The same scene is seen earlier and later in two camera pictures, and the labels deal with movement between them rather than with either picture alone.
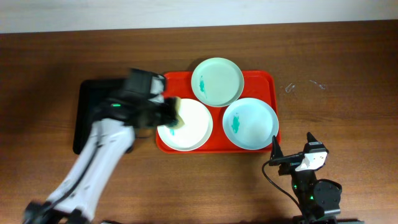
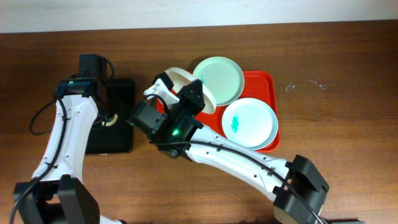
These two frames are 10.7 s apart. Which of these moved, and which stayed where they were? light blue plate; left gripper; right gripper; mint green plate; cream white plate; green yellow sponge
Moved: green yellow sponge; left gripper; right gripper; cream white plate
Stayed: mint green plate; light blue plate
